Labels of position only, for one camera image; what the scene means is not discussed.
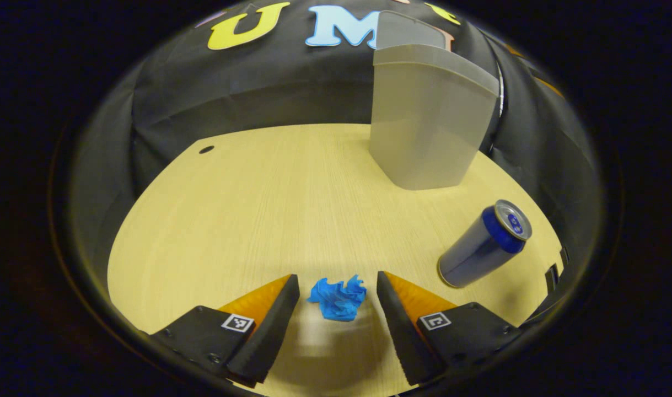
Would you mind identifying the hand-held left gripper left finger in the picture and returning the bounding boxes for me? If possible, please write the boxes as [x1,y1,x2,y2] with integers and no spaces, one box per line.
[148,274,301,388]

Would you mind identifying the blue paper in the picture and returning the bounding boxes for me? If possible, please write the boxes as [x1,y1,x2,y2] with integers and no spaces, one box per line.
[307,275,367,322]

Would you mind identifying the white desktop garbage bin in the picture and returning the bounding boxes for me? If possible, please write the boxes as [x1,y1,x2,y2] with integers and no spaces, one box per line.
[369,10,501,191]

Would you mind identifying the blue pop can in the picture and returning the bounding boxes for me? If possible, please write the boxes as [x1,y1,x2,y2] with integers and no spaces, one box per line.
[437,199,533,288]

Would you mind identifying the wooden desktop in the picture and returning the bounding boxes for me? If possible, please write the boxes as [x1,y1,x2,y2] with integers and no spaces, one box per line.
[107,123,562,397]

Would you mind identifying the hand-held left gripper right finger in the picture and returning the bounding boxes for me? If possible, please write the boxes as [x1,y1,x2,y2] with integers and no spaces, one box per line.
[377,270,524,387]

